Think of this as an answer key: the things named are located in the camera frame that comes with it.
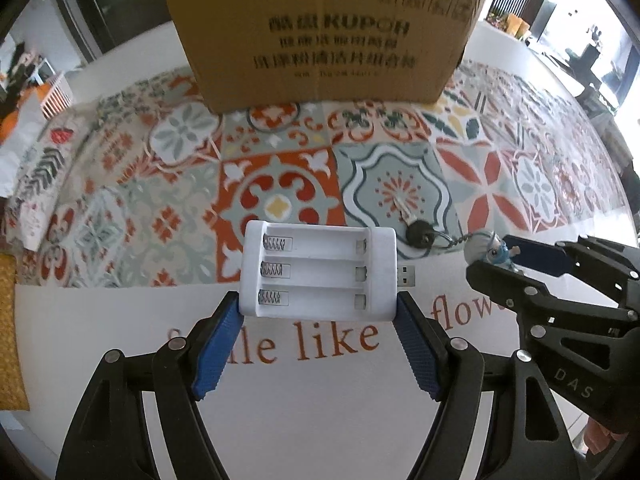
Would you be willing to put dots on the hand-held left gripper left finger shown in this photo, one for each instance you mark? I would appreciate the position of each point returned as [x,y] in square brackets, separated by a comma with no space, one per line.
[220,340]

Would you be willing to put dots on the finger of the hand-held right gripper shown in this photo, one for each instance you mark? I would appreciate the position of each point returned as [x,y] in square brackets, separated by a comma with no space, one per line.
[495,280]
[542,257]

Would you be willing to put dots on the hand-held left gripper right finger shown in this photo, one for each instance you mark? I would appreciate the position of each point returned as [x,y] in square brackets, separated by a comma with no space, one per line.
[415,345]

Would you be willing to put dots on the key with black head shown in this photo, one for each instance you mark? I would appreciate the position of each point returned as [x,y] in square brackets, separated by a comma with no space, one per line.
[419,232]

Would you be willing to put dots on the white battery charger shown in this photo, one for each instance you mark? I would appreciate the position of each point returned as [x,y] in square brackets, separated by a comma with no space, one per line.
[320,270]

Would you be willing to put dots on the brown cardboard box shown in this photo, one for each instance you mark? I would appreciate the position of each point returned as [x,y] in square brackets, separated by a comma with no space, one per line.
[325,35]

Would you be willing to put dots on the person's right hand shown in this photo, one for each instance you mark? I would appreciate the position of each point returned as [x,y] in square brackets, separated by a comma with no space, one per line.
[602,437]

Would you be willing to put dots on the patterned tile-print table mat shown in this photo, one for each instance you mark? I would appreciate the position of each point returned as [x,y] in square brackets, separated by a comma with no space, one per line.
[280,200]

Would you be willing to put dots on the white low media console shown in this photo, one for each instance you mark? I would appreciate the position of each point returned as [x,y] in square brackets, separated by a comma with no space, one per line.
[530,60]

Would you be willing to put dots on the yellow woven mat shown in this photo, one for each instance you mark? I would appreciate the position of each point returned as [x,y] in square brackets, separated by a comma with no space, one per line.
[10,335]

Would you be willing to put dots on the white crumpled cloth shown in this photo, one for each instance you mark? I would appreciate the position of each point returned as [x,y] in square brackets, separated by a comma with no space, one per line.
[17,155]

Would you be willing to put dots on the white slatted fruit basket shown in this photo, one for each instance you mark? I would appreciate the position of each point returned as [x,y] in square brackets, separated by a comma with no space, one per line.
[57,95]

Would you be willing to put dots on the patterned floral tablecloth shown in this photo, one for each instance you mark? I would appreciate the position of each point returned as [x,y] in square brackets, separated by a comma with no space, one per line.
[125,55]

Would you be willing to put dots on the pile of oranges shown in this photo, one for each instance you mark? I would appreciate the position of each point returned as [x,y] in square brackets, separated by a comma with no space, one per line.
[35,92]

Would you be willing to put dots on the black glass-door cabinet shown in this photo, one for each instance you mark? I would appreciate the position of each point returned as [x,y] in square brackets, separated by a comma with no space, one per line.
[115,0]

